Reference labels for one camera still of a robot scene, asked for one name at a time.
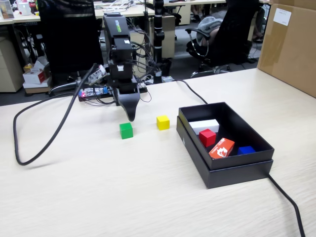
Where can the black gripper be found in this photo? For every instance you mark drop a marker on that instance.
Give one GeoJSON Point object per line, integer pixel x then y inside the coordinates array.
{"type": "Point", "coordinates": [123, 85]}

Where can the green wooden cube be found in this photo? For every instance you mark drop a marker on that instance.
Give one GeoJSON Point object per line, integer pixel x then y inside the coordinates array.
{"type": "Point", "coordinates": [126, 132]}

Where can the yellow wooden cube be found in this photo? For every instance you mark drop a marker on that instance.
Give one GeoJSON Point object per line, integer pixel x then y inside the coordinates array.
{"type": "Point", "coordinates": [163, 123]}

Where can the red wooden cube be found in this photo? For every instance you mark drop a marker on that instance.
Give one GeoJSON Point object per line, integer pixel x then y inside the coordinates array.
{"type": "Point", "coordinates": [207, 138]}

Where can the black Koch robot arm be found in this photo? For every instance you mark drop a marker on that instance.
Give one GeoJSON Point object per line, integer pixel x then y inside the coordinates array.
{"type": "Point", "coordinates": [116, 27]}

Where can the black cardboard box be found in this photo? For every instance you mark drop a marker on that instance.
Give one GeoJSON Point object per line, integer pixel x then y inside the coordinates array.
{"type": "Point", "coordinates": [234, 170]}

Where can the large brown cardboard box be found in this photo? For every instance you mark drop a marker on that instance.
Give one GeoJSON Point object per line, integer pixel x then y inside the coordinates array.
{"type": "Point", "coordinates": [288, 49]}

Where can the robot controller circuit board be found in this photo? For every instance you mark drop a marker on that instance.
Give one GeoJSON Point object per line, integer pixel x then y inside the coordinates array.
{"type": "Point", "coordinates": [96, 92]}

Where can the black jointed pole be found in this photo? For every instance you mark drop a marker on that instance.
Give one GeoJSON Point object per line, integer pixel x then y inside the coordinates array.
{"type": "Point", "coordinates": [158, 37]}

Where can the white rectangular block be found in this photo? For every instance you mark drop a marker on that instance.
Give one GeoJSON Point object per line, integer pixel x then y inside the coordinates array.
{"type": "Point", "coordinates": [205, 124]}

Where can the black highback office chair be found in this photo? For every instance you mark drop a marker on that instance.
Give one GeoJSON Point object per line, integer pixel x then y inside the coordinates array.
{"type": "Point", "coordinates": [69, 37]}

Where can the white red small carton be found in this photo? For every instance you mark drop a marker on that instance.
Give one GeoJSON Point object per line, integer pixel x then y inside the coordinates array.
{"type": "Point", "coordinates": [34, 77]}

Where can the orange printed carton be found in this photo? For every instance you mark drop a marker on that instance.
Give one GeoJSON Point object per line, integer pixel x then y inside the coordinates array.
{"type": "Point", "coordinates": [222, 148]}

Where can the grey cloth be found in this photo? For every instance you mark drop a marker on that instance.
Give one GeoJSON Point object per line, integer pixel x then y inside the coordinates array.
{"type": "Point", "coordinates": [209, 24]}

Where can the black mesh office chair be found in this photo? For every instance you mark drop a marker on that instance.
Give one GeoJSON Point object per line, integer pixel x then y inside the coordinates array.
{"type": "Point", "coordinates": [232, 37]}

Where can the blue wooden cube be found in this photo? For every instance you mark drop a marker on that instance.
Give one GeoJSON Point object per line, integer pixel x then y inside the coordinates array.
{"type": "Point", "coordinates": [246, 150]}

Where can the beige filing cabinet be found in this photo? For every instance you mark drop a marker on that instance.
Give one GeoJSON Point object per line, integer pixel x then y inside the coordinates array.
{"type": "Point", "coordinates": [10, 66]}

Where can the light wooden office desk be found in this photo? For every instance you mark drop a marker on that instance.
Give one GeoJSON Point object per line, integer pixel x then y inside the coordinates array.
{"type": "Point", "coordinates": [24, 19]}

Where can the cola bottle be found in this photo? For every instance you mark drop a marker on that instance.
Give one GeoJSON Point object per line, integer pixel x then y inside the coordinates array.
{"type": "Point", "coordinates": [32, 7]}

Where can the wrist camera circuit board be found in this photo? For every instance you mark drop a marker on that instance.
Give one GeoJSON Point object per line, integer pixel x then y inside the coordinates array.
{"type": "Point", "coordinates": [97, 74]}

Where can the white drawer pedestal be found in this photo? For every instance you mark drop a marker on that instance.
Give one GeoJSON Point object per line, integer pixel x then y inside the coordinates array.
{"type": "Point", "coordinates": [139, 59]}

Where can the beige pedestal cabinet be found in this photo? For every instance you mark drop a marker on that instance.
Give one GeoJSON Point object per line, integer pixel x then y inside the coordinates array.
{"type": "Point", "coordinates": [170, 37]}

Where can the small picture frame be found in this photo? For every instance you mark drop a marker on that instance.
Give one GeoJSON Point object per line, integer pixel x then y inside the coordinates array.
{"type": "Point", "coordinates": [7, 10]}

